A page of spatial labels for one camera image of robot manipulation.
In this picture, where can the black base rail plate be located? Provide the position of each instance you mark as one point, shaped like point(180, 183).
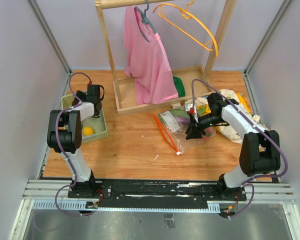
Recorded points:
point(107, 188)

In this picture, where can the grey clothes hanger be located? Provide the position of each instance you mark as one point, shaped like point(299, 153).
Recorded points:
point(145, 20)

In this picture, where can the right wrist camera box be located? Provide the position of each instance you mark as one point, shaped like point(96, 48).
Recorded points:
point(190, 109)

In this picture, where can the green cloth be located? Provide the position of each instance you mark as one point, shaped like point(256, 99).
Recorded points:
point(178, 83)

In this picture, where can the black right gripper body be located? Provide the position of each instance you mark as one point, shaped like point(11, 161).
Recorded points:
point(208, 120)

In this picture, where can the cartoon print children's garment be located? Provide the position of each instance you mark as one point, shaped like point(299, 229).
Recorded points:
point(245, 128)

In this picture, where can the pink t-shirt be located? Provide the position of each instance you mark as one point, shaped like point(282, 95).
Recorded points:
point(147, 62)

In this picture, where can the light green plastic basket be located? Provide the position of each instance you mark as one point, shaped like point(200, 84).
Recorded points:
point(98, 125)

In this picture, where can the purple plush eggplant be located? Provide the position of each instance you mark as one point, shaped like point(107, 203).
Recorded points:
point(183, 120)

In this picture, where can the yellow plush fruit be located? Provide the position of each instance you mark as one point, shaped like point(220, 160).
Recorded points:
point(88, 130)

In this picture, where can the yellow clothes hanger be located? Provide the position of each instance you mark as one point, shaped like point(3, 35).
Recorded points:
point(190, 22)

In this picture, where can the wooden clothes rack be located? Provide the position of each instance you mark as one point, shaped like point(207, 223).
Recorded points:
point(124, 90)

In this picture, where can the clear zip top bag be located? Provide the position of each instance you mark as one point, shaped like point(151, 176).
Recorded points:
point(174, 134)

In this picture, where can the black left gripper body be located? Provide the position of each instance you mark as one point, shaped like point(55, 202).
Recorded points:
point(101, 104)

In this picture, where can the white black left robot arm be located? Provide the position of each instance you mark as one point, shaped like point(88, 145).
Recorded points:
point(64, 136)

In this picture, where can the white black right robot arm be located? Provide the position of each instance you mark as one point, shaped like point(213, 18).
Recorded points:
point(259, 154)

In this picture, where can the green plush vegetable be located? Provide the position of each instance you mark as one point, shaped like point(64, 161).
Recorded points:
point(179, 113)

